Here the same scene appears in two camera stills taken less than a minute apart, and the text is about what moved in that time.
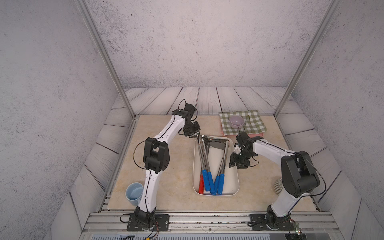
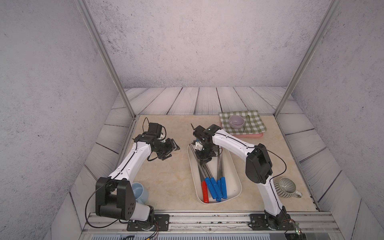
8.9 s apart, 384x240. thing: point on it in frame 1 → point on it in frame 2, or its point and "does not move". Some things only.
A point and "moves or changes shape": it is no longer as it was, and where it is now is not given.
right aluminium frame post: x=331 y=9 does not move
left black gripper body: x=192 y=129 → x=165 y=148
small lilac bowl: x=236 y=121 does not move
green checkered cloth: x=253 y=123 does not move
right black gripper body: x=240 y=160 → x=205 y=154
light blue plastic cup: x=133 y=193 does not move
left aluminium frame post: x=109 y=58 does not move
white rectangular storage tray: x=231 y=175 moves or changes shape
